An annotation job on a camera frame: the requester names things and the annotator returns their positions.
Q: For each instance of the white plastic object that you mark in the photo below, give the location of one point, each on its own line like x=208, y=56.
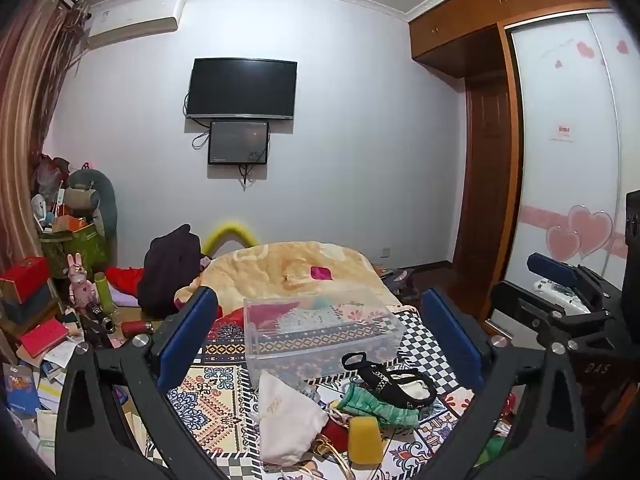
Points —
x=550, y=288

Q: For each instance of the patterned bed sheet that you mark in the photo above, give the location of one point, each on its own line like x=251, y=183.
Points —
x=210, y=400

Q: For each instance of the small wall monitor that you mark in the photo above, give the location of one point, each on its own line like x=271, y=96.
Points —
x=237, y=142

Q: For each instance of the yellow foam tube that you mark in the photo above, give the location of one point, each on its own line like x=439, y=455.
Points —
x=225, y=230

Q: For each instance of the red garment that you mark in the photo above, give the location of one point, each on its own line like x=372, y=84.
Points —
x=127, y=280

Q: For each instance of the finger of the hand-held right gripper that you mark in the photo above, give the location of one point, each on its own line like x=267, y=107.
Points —
x=550, y=267
x=530, y=315

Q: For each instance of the green bottle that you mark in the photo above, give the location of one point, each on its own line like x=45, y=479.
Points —
x=104, y=295

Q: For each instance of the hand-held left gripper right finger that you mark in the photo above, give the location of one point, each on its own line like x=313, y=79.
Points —
x=450, y=335

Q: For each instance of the striped brown curtain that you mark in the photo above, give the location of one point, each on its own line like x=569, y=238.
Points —
x=25, y=125

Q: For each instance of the grey box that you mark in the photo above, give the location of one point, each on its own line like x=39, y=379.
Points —
x=30, y=307

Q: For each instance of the brown wooden door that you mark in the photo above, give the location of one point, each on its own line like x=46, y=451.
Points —
x=487, y=185

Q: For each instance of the beige floral blanket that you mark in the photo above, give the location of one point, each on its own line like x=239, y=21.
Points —
x=270, y=270

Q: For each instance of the red book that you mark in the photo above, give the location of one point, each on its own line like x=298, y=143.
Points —
x=45, y=337

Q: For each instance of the red plastic bag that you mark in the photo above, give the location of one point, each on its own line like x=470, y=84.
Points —
x=50, y=175

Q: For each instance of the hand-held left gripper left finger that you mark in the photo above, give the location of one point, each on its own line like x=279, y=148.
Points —
x=192, y=340

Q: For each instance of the yellow sponge block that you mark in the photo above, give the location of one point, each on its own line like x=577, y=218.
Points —
x=365, y=440

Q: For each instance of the pink cloth patch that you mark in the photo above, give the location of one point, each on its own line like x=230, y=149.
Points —
x=321, y=273

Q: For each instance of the white cloth pouch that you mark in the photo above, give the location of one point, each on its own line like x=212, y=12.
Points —
x=285, y=420

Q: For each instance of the grey plush pillow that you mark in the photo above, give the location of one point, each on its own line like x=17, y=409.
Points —
x=100, y=195

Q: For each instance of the large wall television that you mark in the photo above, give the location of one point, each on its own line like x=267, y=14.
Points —
x=240, y=89

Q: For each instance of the bright green cloth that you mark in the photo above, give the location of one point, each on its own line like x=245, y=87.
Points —
x=490, y=450

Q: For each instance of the red gift box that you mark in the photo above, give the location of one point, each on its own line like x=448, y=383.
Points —
x=25, y=275

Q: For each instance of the pale teal cloth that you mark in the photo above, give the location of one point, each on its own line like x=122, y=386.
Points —
x=310, y=317

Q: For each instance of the small red cloth item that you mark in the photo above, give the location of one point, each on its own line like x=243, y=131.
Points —
x=335, y=435

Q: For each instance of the black cylinder flashlight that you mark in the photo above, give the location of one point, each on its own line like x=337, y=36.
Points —
x=100, y=317

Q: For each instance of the black backpack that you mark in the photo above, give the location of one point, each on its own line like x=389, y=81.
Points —
x=167, y=270

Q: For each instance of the white air conditioner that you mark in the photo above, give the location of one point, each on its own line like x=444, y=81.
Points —
x=135, y=20

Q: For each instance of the green knitted cloth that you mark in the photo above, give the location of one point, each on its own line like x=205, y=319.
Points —
x=365, y=402

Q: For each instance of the red white sticker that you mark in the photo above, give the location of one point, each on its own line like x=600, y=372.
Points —
x=564, y=132

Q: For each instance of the wooden wardrobe with white doors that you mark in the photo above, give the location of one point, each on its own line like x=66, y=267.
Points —
x=560, y=185

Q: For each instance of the blue booklet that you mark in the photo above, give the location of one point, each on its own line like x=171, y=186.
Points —
x=20, y=390

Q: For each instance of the red can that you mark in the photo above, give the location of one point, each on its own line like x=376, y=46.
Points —
x=136, y=329

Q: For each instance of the pile of papers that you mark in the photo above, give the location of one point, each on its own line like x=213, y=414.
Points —
x=50, y=370

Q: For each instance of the dark red folded cloth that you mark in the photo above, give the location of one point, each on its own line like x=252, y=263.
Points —
x=270, y=317

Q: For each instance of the pink bunny toy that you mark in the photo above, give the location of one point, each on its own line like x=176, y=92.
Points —
x=80, y=285

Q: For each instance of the clear plastic storage box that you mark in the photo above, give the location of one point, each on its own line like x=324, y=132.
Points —
x=320, y=355

